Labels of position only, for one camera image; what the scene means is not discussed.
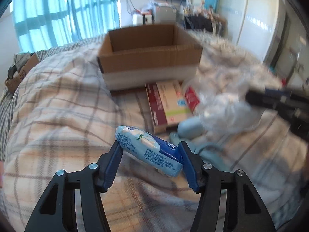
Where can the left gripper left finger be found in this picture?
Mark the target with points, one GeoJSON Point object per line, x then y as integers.
{"type": "Point", "coordinates": [55, 210]}

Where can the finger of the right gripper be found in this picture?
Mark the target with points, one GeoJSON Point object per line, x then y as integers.
{"type": "Point", "coordinates": [259, 99]}
{"type": "Point", "coordinates": [277, 93]}

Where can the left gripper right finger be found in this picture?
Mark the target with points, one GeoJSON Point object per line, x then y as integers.
{"type": "Point", "coordinates": [245, 209]}

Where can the light blue folding hanger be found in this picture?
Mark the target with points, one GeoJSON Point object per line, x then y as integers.
{"type": "Point", "coordinates": [209, 152]}

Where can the blue white tissue pack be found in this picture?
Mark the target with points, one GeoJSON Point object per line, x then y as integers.
{"type": "Point", "coordinates": [150, 149]}

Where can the clear plastic bottle red label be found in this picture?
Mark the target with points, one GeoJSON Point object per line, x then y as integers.
{"type": "Point", "coordinates": [196, 92]}

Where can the white sliding wardrobe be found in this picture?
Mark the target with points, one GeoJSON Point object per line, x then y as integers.
{"type": "Point", "coordinates": [254, 25]}

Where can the amoxicillin medicine box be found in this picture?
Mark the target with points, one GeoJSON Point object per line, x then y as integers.
{"type": "Point", "coordinates": [167, 105]}

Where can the beige plaid blanket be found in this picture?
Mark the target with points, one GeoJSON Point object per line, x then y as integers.
{"type": "Point", "coordinates": [64, 117]}

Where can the chair with black jacket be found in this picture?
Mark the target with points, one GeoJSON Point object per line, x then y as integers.
{"type": "Point", "coordinates": [198, 23]}

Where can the silver mini fridge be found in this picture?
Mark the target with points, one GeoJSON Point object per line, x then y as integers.
{"type": "Point", "coordinates": [165, 14]}

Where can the open brown cardboard box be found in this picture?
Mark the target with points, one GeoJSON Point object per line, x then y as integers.
{"type": "Point", "coordinates": [134, 56]}

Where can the white suitcase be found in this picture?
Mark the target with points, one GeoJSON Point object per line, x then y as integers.
{"type": "Point", "coordinates": [142, 19]}

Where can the small cardboard box with clutter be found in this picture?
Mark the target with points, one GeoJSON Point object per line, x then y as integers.
{"type": "Point", "coordinates": [22, 64]}

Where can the green checked bed sheet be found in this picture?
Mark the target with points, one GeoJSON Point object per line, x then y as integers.
{"type": "Point", "coordinates": [9, 100]}

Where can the large blue window curtain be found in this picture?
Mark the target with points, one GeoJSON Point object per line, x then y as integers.
{"type": "Point", "coordinates": [43, 24]}

